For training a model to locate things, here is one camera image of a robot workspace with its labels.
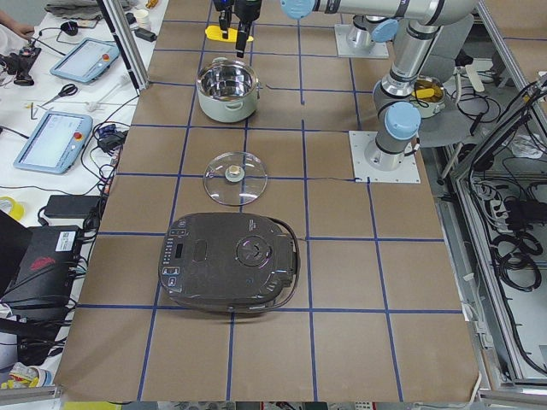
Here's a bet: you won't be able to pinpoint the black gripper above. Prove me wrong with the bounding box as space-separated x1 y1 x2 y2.
235 0 262 58
213 0 234 39

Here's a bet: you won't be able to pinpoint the yellow corn cob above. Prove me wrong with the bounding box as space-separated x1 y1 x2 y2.
205 25 238 44

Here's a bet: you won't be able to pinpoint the glass pot lid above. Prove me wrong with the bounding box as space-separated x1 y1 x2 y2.
203 151 268 207

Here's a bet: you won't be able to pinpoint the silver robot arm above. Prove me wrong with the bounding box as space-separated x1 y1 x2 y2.
280 0 477 171
205 1 398 54

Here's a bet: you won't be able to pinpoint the blue teach pendant far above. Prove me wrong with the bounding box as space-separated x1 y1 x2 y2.
50 38 120 84

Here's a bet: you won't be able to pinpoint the blue teach pendant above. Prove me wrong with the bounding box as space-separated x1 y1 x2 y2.
50 38 120 84
14 110 93 174

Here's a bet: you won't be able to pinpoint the scissors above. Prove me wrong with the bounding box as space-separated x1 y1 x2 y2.
42 83 79 106

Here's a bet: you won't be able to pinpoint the steel bowl on chair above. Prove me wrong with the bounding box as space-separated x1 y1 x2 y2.
409 77 445 119

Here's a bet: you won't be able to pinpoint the blue teach pendant near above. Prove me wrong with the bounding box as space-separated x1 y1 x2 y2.
14 110 93 174

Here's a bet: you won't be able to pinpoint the black rice cooker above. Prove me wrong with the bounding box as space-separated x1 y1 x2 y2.
158 213 301 313

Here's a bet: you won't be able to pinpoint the black power adapter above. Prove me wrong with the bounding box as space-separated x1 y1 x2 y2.
44 195 99 219

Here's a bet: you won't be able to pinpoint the yellow tape roll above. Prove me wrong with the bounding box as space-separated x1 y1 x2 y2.
0 196 25 221

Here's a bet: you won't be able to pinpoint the black computer box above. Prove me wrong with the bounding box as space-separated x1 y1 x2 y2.
1 213 84 308

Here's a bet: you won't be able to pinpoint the aluminium frame post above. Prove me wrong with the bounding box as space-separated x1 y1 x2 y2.
97 0 150 91

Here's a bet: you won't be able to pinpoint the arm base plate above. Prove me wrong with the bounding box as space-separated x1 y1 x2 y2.
349 131 421 184
334 24 389 59

